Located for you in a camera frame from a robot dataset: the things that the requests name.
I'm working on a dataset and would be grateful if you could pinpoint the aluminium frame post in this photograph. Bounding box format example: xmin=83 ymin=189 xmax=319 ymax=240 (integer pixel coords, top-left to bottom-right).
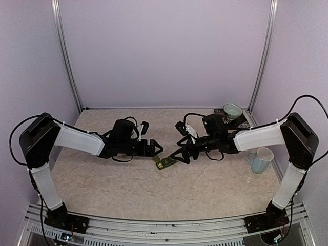
xmin=248 ymin=0 xmax=279 ymax=112
xmin=51 ymin=0 xmax=83 ymax=114

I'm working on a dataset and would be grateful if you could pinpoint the green pill organizer box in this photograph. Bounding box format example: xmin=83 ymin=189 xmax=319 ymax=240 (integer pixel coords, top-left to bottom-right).
xmin=152 ymin=155 xmax=177 ymax=170

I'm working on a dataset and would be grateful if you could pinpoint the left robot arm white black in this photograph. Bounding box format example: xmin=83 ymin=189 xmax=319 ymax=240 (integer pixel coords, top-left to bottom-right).
xmin=17 ymin=112 xmax=163 ymax=228

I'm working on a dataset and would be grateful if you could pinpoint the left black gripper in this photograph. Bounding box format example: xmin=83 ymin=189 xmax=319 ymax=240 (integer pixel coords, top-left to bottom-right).
xmin=119 ymin=139 xmax=163 ymax=157

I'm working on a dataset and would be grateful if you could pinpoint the light blue mug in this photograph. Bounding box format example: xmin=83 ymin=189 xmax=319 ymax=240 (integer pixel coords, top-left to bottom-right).
xmin=247 ymin=147 xmax=274 ymax=174

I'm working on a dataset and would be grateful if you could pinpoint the pale green bowl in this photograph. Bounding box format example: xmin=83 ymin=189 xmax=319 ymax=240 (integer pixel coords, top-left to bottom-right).
xmin=223 ymin=104 xmax=242 ymax=120

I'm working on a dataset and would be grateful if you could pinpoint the black patterned tray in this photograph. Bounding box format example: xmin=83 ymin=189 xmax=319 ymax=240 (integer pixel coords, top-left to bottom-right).
xmin=214 ymin=108 xmax=251 ymax=130

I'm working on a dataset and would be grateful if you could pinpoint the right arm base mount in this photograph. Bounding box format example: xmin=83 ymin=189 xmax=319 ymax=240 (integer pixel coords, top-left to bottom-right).
xmin=244 ymin=213 xmax=290 ymax=233

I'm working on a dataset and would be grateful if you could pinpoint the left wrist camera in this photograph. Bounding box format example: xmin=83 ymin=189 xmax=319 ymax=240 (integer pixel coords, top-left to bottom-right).
xmin=139 ymin=121 xmax=149 ymax=135

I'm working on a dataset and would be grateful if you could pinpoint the right aluminium frame post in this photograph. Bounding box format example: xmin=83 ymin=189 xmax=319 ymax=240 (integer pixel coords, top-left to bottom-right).
xmin=248 ymin=0 xmax=279 ymax=112

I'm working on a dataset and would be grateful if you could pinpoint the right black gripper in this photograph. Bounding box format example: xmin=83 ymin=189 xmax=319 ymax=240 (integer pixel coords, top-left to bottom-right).
xmin=171 ymin=134 xmax=218 ymax=163

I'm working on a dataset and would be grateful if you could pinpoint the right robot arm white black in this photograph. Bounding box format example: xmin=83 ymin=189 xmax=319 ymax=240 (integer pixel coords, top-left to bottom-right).
xmin=170 ymin=111 xmax=319 ymax=232

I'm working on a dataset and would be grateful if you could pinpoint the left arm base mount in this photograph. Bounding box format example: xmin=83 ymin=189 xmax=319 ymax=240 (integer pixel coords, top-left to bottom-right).
xmin=44 ymin=214 xmax=89 ymax=234

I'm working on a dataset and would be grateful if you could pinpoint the front aluminium rail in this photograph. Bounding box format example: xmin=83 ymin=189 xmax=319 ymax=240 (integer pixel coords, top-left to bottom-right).
xmin=15 ymin=204 xmax=317 ymax=245

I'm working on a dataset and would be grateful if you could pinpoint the left aluminium frame post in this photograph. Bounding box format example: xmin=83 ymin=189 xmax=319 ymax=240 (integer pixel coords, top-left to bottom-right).
xmin=51 ymin=0 xmax=83 ymax=114

